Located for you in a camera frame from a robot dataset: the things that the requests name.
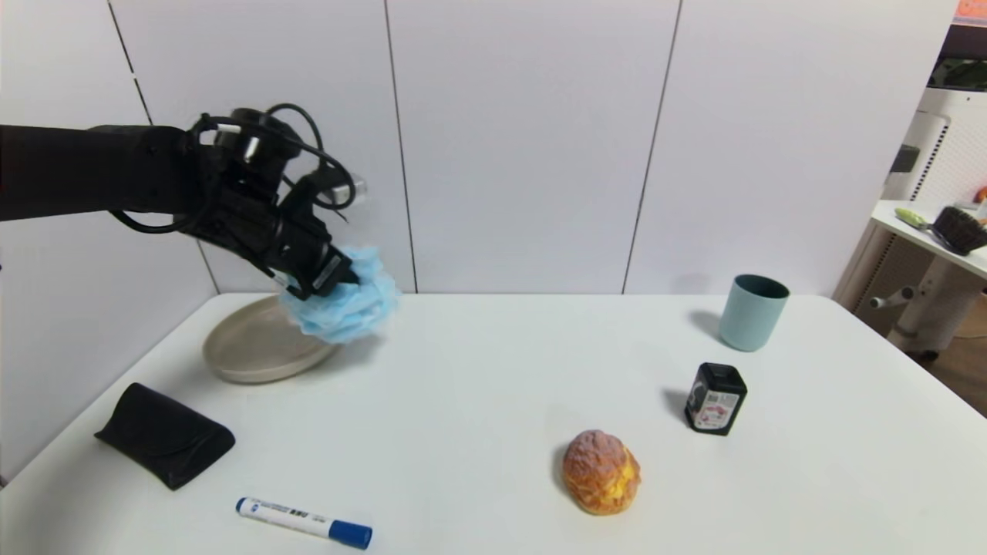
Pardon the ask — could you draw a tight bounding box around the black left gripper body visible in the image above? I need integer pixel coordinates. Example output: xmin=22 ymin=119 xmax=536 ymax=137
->
xmin=271 ymin=210 xmax=353 ymax=301

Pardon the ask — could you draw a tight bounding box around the light blue bath loofah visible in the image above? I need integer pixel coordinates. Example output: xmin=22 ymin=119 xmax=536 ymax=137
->
xmin=279 ymin=246 xmax=401 ymax=345

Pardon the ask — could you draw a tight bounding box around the beige round plate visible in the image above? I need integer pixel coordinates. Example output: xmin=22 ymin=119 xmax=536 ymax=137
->
xmin=203 ymin=295 xmax=341 ymax=385

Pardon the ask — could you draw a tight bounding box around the black glasses case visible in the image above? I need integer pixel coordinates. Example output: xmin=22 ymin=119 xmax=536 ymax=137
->
xmin=94 ymin=382 xmax=236 ymax=490

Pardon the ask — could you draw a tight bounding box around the white marker with blue cap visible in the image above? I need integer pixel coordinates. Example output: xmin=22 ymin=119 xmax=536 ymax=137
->
xmin=235 ymin=497 xmax=373 ymax=550

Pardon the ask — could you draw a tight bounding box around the cream puff bread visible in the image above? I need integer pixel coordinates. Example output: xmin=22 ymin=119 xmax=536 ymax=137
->
xmin=561 ymin=429 xmax=642 ymax=516

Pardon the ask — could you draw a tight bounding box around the black square tin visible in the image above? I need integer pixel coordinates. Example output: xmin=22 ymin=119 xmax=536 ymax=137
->
xmin=684 ymin=362 xmax=747 ymax=436

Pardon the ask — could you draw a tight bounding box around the teal plastic cup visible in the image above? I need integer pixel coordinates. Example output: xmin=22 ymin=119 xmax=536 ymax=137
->
xmin=719 ymin=274 xmax=790 ymax=352

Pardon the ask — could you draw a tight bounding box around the white pegboard panel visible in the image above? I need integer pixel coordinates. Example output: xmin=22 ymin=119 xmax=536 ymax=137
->
xmin=838 ymin=89 xmax=987 ymax=325

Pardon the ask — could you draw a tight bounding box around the white side table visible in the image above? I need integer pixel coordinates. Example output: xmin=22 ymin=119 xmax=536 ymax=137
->
xmin=870 ymin=200 xmax=987 ymax=362

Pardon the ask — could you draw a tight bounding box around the black bristle brush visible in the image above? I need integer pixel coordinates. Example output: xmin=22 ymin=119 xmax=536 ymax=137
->
xmin=931 ymin=206 xmax=987 ymax=257

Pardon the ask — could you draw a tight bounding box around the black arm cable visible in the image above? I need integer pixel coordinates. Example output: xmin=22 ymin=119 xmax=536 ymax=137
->
xmin=109 ymin=103 xmax=360 ymax=234

